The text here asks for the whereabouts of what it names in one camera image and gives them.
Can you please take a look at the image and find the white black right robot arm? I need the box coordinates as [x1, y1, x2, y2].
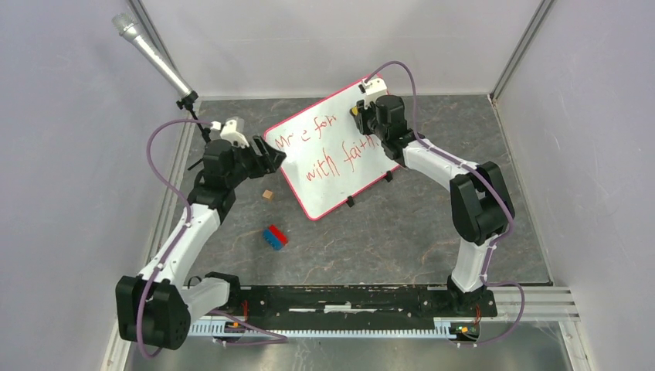
[350, 95, 515, 315]

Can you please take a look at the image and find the pink framed whiteboard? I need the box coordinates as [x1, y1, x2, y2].
[263, 83, 399, 221]

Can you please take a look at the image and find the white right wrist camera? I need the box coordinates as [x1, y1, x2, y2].
[358, 77, 388, 107]

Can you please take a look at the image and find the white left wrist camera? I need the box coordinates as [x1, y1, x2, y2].
[210, 117, 250, 148]

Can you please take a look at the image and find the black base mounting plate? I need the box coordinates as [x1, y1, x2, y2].
[220, 284, 498, 332]

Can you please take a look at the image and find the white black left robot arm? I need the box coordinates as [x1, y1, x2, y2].
[115, 135, 286, 350]

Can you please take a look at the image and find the silver microphone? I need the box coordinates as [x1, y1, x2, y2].
[112, 13, 198, 106]

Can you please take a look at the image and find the red blue toy block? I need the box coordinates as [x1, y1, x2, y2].
[263, 225, 288, 250]

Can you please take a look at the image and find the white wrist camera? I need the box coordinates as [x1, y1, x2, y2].
[358, 77, 388, 107]
[210, 117, 250, 148]

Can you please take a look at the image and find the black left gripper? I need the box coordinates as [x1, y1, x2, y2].
[226, 134, 286, 188]

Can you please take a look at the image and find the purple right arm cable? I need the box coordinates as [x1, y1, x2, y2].
[360, 60, 526, 348]

